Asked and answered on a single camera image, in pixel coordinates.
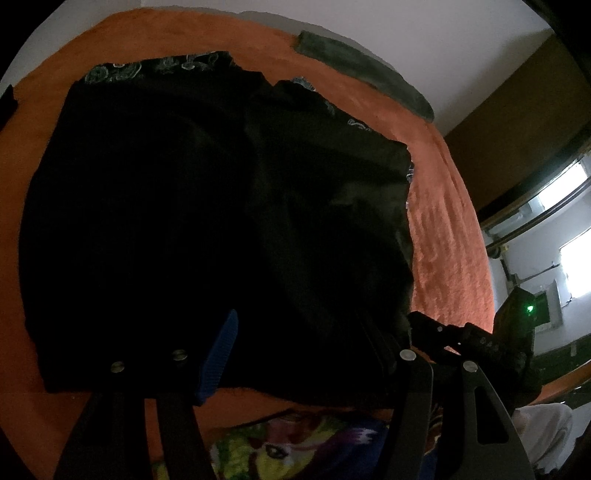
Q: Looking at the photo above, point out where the bright window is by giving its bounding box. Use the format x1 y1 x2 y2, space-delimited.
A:
538 159 591 213
558 237 591 296

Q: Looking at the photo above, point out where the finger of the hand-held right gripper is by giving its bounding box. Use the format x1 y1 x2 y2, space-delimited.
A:
407 311 472 344
412 339 468 366

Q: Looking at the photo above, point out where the grey folded cloth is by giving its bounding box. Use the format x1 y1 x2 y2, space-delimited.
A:
293 30 435 123

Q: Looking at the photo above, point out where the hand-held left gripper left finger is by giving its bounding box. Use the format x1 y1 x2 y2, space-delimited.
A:
53 308 241 480

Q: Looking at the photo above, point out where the dark crumpled garment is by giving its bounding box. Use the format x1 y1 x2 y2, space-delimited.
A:
0 85 19 125

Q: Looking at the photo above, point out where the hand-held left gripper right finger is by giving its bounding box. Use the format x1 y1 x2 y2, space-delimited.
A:
379 348 532 480

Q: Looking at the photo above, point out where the colourful printed blanket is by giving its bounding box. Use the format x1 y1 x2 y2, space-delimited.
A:
152 406 444 480

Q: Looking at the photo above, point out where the metal rail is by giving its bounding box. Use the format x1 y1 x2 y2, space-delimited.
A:
482 182 591 245

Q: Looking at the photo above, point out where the black paisley garment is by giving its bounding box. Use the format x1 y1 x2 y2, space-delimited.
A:
21 50 416 409

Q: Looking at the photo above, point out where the orange blanket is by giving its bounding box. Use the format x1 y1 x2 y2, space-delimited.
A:
0 8 497 480

